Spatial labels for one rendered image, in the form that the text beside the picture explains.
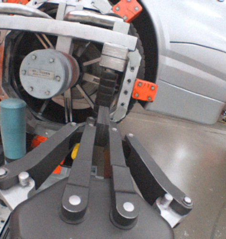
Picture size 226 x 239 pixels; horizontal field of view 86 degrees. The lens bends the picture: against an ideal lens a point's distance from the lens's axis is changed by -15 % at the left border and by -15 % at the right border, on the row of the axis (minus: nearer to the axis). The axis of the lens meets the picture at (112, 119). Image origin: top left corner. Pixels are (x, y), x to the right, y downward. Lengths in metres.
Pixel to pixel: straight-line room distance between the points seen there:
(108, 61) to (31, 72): 0.21
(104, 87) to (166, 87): 0.48
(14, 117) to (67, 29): 0.31
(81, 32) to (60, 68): 0.11
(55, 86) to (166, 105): 0.54
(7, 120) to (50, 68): 0.23
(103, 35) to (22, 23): 0.18
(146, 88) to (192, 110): 0.37
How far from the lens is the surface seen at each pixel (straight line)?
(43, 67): 0.39
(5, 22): 0.41
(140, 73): 0.61
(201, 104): 0.85
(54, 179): 0.94
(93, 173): 1.09
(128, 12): 0.54
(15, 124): 0.52
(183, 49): 0.76
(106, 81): 0.28
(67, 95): 0.65
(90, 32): 0.32
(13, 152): 0.58
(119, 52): 0.29
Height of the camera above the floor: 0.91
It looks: 20 degrees down
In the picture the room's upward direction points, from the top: 15 degrees clockwise
